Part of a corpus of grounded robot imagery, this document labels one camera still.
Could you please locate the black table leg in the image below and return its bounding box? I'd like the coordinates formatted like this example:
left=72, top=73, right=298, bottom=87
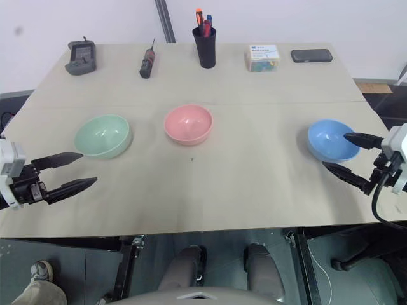
left=111, top=234, right=146, bottom=301
left=285, top=231, right=321, bottom=305

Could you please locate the black chair base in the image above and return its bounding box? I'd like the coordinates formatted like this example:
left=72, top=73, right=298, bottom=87
left=329, top=250, right=407, bottom=272

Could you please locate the grey aluminium profile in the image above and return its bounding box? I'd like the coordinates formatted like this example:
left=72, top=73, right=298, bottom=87
left=154, top=0, right=177, bottom=43

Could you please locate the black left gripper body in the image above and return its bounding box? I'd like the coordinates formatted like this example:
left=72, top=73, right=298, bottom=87
left=9, top=161, right=50, bottom=206

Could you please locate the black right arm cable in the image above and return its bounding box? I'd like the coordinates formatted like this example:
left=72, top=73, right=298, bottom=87
left=371, top=173, right=407, bottom=228

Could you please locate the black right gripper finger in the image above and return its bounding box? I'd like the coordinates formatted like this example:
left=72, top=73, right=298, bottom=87
left=343, top=132, right=385, bottom=151
left=321, top=161, right=374, bottom=196

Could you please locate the black electric screwdriver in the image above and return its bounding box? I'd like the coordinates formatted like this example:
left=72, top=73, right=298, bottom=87
left=139, top=38, right=157, bottom=79

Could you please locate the grey remote controller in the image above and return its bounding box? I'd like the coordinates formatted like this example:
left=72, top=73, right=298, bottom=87
left=64, top=36, right=97, bottom=78

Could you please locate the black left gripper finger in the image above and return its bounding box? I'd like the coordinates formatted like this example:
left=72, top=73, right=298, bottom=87
left=46, top=177, right=99, bottom=205
left=31, top=152, right=85, bottom=174

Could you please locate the grey robot torso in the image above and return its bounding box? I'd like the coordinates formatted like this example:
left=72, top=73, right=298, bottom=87
left=103, top=285, right=301, bottom=305

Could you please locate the red bowl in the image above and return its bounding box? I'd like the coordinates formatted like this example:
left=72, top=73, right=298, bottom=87
left=163, top=104, right=214, bottom=147

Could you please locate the black phone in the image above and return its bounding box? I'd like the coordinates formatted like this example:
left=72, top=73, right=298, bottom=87
left=289, top=48, right=334, bottom=64

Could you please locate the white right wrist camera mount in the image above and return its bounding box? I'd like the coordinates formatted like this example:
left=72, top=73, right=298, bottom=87
left=380, top=123, right=407, bottom=195

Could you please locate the person's beige trouser leg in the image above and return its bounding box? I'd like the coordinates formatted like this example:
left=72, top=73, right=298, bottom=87
left=10, top=280, right=68, bottom=305

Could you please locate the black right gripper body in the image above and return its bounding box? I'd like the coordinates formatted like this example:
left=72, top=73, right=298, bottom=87
left=369, top=151, right=403, bottom=189

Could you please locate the green bowl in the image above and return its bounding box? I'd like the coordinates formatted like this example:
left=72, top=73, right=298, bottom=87
left=73, top=114, right=132, bottom=161

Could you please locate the black pen cup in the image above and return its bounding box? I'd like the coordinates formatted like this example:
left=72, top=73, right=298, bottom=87
left=191, top=26, right=218, bottom=69

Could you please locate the white floor cable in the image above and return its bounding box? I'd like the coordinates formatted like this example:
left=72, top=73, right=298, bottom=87
left=308, top=253, right=334, bottom=305

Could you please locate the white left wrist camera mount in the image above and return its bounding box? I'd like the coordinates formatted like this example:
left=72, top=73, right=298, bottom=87
left=0, top=136, right=27, bottom=211

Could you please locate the brown cardboard box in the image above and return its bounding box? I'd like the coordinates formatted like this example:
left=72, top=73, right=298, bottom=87
left=355, top=81, right=396, bottom=94

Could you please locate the person's grey shoe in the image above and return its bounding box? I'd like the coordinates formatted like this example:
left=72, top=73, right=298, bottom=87
left=29, top=259, right=54, bottom=284

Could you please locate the clear box of pins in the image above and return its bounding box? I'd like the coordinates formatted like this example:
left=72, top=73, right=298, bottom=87
left=244, top=44, right=282, bottom=73

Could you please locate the blue bowl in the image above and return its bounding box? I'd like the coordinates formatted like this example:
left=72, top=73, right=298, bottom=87
left=307, top=118, right=361, bottom=164

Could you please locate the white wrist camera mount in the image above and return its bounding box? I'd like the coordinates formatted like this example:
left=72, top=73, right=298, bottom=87
left=0, top=136, right=27, bottom=211
left=380, top=123, right=407, bottom=195

